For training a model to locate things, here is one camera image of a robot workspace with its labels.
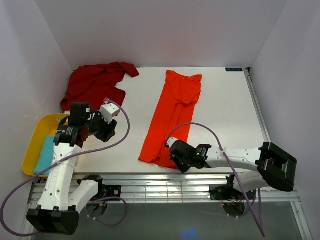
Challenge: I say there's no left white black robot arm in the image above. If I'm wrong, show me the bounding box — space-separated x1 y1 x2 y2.
26 100 120 236

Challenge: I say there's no blue table label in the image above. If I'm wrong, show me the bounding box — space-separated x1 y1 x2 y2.
225 67 243 72

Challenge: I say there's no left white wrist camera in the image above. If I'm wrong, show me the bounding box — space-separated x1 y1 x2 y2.
99 101 121 124

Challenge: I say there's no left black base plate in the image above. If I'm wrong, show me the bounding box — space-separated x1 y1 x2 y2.
90 184 122 201

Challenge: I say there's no aluminium rail frame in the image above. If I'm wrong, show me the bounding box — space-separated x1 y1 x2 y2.
19 67 313 240

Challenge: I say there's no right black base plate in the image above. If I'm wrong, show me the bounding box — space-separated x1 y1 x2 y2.
209 184 245 202

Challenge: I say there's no teal folded t shirt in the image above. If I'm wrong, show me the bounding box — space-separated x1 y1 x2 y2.
33 135 55 174

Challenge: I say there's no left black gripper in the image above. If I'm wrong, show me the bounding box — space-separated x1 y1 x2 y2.
84 107 118 142

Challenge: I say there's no dark red t shirt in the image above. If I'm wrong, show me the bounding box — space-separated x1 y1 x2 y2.
60 62 140 111

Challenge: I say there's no yellow plastic tray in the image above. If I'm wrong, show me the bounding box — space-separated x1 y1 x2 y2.
22 113 68 176

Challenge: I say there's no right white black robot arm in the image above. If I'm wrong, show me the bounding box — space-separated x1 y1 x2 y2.
165 137 297 201

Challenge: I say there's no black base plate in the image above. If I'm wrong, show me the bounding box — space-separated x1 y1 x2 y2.
209 184 245 202
90 184 122 201

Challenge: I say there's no orange t shirt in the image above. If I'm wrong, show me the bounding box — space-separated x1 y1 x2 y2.
138 70 203 169

